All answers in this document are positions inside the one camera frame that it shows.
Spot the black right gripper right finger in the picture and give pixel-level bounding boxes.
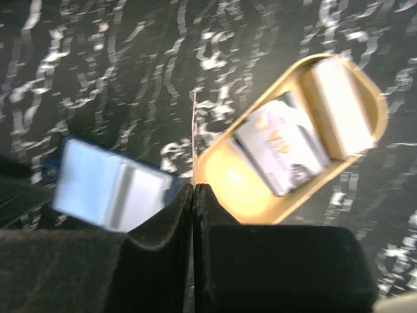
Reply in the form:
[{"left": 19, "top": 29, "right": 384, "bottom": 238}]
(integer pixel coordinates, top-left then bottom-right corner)
[{"left": 193, "top": 184, "right": 378, "bottom": 312}]

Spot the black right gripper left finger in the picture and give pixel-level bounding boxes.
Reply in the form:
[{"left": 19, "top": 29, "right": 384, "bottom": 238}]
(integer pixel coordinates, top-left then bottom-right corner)
[{"left": 1, "top": 185, "right": 194, "bottom": 312}]

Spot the blue leather card holder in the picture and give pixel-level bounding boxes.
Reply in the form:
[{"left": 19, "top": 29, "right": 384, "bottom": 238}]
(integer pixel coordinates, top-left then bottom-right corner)
[{"left": 42, "top": 136, "right": 180, "bottom": 231}]

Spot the grey striped credit card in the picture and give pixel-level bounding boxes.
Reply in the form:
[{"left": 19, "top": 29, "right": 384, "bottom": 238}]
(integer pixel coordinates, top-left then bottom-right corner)
[{"left": 106, "top": 161, "right": 173, "bottom": 233}]

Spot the stack of credit cards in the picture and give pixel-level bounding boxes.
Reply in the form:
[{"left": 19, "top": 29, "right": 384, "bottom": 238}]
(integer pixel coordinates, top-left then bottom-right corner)
[{"left": 230, "top": 56, "right": 374, "bottom": 196}]

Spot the gold VIP credit card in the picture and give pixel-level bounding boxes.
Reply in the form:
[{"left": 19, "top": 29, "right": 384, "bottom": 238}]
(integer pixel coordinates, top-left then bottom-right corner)
[{"left": 191, "top": 91, "right": 198, "bottom": 186}]

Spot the beige oval card tray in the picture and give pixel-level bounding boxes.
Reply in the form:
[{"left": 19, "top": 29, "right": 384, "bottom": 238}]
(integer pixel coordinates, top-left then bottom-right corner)
[{"left": 194, "top": 53, "right": 388, "bottom": 224}]

